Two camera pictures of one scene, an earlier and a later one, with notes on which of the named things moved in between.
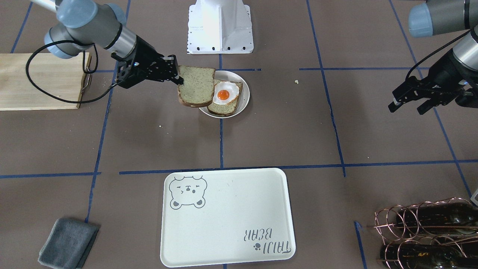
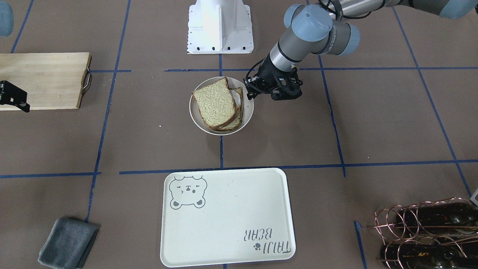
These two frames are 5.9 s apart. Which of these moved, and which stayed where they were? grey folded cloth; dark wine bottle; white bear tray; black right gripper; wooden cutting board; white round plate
Moved: white round plate; black right gripper
Stayed: dark wine bottle; wooden cutting board; white bear tray; grey folded cloth
